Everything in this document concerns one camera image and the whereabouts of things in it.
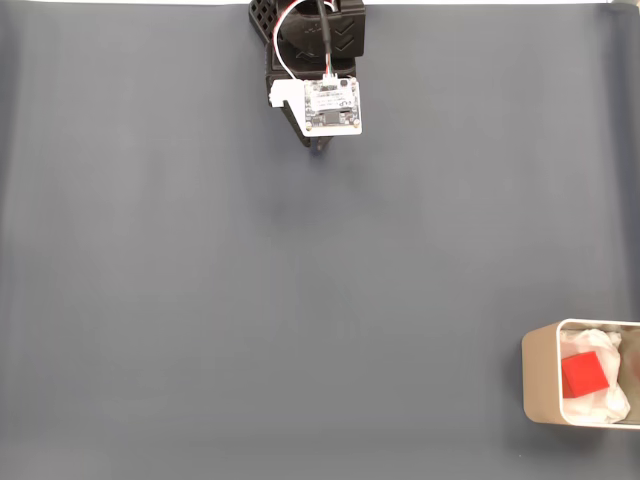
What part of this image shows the red cube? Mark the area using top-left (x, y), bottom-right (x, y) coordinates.
top-left (560, 350), bottom-right (611, 400)

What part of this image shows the beige metal box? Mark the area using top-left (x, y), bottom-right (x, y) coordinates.
top-left (520, 318), bottom-right (640, 430)

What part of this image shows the dark grey table mat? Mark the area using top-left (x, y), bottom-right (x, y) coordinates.
top-left (0, 3), bottom-right (640, 480)

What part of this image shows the white camera board mount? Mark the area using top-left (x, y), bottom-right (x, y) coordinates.
top-left (268, 73), bottom-right (364, 138)

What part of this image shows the black camera cable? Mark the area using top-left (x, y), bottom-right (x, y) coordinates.
top-left (315, 0), bottom-right (335, 76)

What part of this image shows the white red servo cable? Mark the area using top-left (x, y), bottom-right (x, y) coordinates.
top-left (271, 0), bottom-right (346, 81)

